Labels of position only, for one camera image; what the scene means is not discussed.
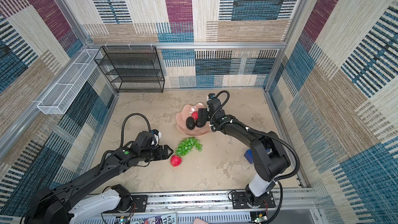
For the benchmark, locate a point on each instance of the green fake grape bunch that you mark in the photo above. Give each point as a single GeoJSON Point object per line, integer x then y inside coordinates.
{"type": "Point", "coordinates": [187, 145]}

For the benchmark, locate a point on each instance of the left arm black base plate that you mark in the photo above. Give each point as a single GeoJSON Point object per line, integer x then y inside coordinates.
{"type": "Point", "coordinates": [136, 203]}

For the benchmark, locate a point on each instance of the black wire shelf rack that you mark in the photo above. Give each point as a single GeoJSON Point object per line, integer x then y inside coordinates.
{"type": "Point", "coordinates": [131, 69]}

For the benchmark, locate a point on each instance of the blue block with brown top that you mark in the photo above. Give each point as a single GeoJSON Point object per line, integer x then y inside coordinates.
{"type": "Point", "coordinates": [248, 155]}

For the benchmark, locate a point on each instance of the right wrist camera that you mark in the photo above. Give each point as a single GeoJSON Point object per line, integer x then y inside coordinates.
{"type": "Point", "coordinates": [211, 96]}

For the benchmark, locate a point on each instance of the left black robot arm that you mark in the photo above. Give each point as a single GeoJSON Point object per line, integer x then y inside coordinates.
{"type": "Point", "coordinates": [70, 204]}

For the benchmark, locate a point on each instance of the red fake fruit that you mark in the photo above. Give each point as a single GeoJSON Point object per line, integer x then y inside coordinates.
{"type": "Point", "coordinates": [175, 161]}
{"type": "Point", "coordinates": [195, 115]}

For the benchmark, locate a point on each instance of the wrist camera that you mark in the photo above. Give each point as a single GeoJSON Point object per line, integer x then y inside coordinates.
{"type": "Point", "coordinates": [155, 138]}
{"type": "Point", "coordinates": [211, 96]}

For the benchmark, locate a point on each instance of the white wire mesh basket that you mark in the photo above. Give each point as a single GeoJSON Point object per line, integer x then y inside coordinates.
{"type": "Point", "coordinates": [60, 97]}

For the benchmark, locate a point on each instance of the printed booklet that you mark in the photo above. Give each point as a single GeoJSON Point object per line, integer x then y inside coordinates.
{"type": "Point", "coordinates": [159, 219]}

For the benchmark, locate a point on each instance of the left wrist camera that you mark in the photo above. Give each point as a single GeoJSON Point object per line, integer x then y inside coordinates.
{"type": "Point", "coordinates": [155, 138]}

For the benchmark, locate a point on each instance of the dark fake avocado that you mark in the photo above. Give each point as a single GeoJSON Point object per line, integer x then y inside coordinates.
{"type": "Point", "coordinates": [200, 119]}
{"type": "Point", "coordinates": [190, 123]}

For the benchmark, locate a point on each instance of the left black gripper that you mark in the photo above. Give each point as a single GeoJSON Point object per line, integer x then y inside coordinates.
{"type": "Point", "coordinates": [160, 155]}

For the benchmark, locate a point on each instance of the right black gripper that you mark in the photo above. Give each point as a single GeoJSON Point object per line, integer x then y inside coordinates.
{"type": "Point", "coordinates": [207, 119]}

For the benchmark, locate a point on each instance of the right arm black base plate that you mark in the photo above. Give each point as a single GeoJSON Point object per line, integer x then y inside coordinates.
{"type": "Point", "coordinates": [243, 200]}

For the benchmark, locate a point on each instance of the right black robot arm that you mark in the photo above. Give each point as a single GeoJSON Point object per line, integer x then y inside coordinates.
{"type": "Point", "coordinates": [268, 151]}

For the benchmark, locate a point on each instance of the pink flower-shaped fruit bowl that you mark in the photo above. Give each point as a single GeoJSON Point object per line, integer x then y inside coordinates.
{"type": "Point", "coordinates": [181, 121]}

